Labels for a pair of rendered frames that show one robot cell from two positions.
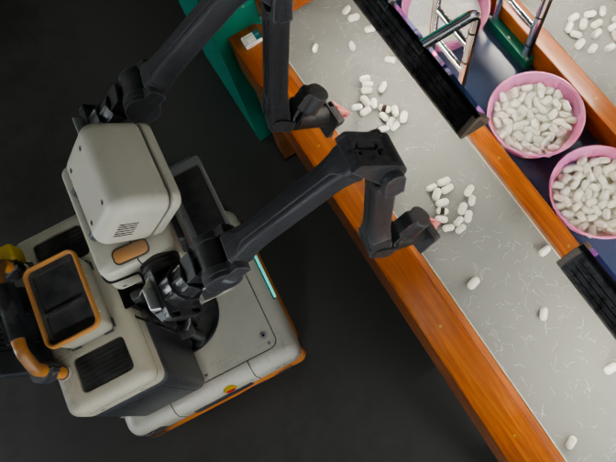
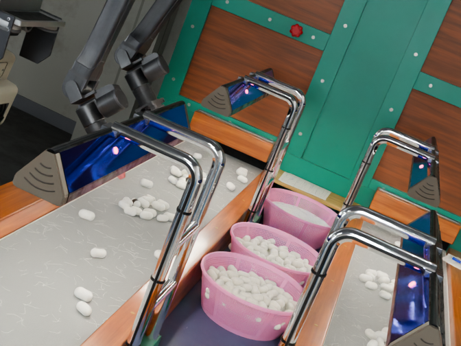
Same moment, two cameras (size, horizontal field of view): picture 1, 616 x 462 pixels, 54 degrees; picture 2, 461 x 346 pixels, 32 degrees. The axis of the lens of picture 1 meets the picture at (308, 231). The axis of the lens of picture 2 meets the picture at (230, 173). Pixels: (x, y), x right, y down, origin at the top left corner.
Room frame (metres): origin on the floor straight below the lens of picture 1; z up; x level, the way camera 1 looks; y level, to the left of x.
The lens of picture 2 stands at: (-1.39, -1.15, 1.47)
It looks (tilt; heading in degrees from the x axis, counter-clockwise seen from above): 16 degrees down; 18
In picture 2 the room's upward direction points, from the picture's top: 22 degrees clockwise
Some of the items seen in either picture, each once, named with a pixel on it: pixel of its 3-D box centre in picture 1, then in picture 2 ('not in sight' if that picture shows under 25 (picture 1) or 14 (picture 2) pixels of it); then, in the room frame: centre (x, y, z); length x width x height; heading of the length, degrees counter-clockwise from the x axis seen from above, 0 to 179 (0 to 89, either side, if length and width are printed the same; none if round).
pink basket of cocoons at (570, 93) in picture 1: (532, 120); (272, 261); (0.59, -0.72, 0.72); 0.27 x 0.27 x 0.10
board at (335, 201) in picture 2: not in sight; (313, 191); (1.24, -0.62, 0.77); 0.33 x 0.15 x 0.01; 99
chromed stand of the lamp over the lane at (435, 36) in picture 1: (425, 55); (248, 154); (0.82, -0.48, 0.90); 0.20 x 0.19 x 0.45; 9
